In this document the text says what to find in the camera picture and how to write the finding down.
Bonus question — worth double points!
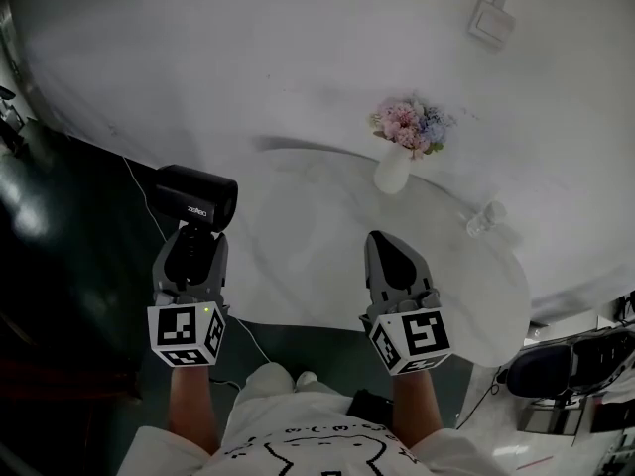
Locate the black reclining salon chair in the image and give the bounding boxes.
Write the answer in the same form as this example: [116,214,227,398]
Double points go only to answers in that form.
[505,327,635,399]

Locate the white floor cable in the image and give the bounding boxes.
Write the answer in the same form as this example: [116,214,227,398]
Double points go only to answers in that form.
[121,155,273,391]

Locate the black hair dryer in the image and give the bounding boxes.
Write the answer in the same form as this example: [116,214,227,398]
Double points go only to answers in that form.
[153,164,239,288]

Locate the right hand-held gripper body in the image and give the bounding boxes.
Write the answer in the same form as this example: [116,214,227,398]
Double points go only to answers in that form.
[359,289,455,377]

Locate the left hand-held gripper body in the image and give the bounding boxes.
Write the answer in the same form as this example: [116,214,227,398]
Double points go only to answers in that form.
[147,288,230,368]

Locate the dark wooden furniture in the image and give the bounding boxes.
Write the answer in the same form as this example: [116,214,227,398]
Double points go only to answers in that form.
[0,309,146,476]

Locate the white trousers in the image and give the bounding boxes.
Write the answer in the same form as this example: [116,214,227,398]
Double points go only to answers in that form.
[231,362,295,418]

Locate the pink and blue flower bouquet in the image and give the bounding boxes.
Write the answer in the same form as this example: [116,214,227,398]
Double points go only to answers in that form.
[367,94,457,161]

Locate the white wall switch box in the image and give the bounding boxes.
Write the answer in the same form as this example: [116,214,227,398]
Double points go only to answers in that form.
[467,0,517,49]

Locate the small clear glass bottle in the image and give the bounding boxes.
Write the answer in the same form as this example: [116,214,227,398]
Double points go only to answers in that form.
[465,200,508,237]

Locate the person's right forearm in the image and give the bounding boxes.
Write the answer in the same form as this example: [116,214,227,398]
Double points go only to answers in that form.
[391,372,445,450]

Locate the white curved table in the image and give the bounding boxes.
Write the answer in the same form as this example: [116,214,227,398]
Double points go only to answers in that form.
[232,136,532,369]

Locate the white printed t-shirt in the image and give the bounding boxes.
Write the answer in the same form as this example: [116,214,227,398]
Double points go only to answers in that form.
[116,392,502,476]

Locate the black waist pouch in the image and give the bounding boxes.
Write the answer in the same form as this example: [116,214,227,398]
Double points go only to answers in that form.
[346,388,396,423]

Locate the white vase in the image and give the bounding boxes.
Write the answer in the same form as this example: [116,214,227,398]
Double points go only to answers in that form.
[372,144,412,196]

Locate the person's left forearm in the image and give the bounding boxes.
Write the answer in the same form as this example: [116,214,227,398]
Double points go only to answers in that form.
[167,364,220,455]

